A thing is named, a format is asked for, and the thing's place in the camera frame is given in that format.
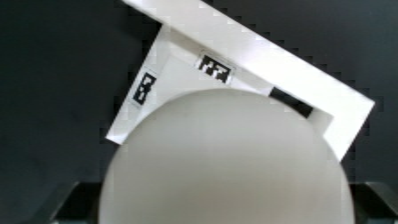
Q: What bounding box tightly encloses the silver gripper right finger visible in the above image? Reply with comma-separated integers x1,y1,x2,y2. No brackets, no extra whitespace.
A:
350,182,398,224

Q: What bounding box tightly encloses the white lamp bulb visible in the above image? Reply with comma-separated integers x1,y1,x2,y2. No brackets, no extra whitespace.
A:
99,89,353,224

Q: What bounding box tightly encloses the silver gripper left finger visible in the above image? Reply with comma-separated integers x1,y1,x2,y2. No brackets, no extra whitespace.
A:
48,182,101,224

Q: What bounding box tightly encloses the white lamp base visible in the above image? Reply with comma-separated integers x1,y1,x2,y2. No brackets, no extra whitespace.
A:
106,27,313,144

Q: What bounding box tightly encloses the white U-shaped fence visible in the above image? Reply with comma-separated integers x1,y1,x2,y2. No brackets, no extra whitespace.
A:
122,0,375,159

